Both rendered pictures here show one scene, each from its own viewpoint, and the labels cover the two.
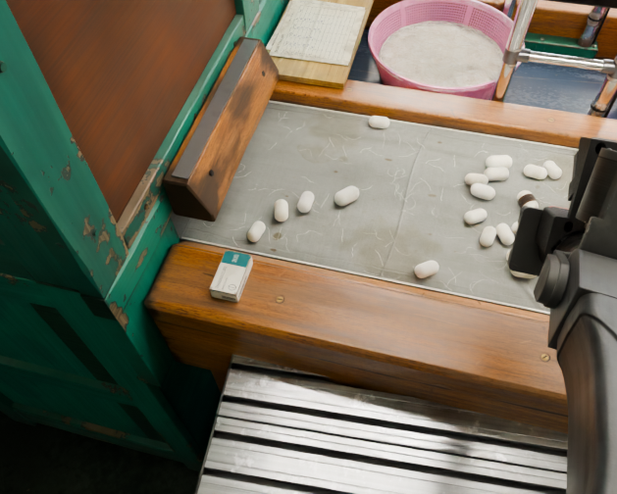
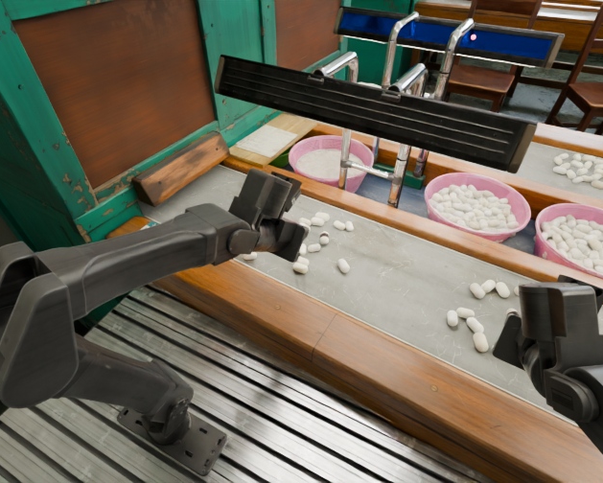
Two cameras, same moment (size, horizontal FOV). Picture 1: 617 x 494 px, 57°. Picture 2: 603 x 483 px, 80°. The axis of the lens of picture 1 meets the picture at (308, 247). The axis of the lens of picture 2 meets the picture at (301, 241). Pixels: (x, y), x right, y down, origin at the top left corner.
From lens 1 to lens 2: 44 cm
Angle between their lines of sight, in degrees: 15
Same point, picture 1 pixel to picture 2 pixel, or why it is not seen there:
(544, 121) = (358, 201)
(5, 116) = (19, 107)
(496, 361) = (251, 302)
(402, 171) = not seen: hidden behind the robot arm
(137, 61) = (126, 117)
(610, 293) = (196, 213)
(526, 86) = (377, 192)
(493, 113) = (333, 193)
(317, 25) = (267, 138)
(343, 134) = not seen: hidden behind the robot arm
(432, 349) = (222, 288)
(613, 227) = (241, 201)
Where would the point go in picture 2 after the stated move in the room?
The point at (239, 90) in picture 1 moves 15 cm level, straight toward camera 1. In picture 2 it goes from (196, 151) to (174, 183)
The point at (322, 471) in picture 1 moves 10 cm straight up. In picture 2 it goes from (150, 342) to (136, 315)
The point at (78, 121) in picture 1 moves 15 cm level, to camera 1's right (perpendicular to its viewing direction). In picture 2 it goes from (75, 129) to (140, 138)
